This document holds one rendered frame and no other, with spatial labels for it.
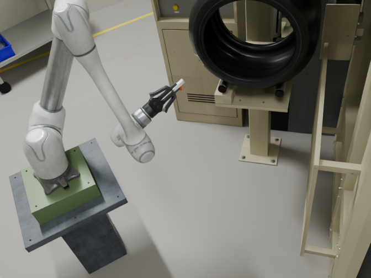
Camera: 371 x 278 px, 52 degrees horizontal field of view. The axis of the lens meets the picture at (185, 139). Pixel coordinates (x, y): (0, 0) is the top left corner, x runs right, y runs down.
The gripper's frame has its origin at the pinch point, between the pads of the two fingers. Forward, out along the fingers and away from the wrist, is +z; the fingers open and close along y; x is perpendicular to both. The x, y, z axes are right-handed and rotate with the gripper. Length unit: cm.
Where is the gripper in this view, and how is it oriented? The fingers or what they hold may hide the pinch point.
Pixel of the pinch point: (178, 85)
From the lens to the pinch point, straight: 183.4
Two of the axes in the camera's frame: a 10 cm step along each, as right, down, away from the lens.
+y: 6.0, 6.5, 4.6
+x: 2.9, 3.6, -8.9
